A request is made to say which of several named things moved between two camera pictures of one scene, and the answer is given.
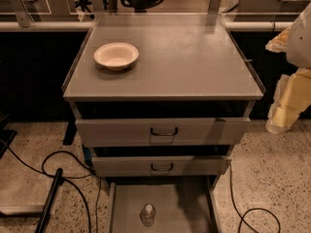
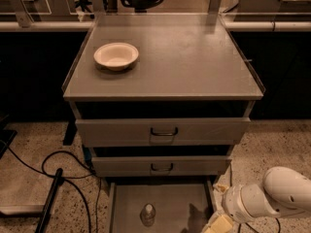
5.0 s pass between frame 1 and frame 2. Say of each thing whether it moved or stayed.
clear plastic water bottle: stayed
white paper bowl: stayed
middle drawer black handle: stayed
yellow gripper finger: moved
